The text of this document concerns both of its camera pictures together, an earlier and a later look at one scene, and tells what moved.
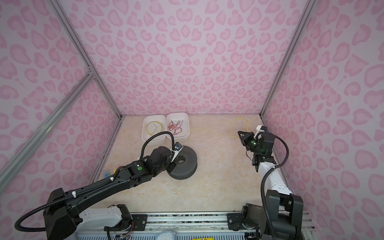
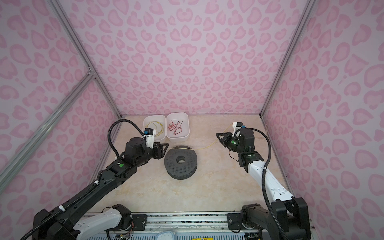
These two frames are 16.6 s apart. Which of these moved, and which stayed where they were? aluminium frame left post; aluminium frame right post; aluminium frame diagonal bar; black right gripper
Moved: black right gripper
Stayed: aluminium frame diagonal bar; aluminium frame left post; aluminium frame right post
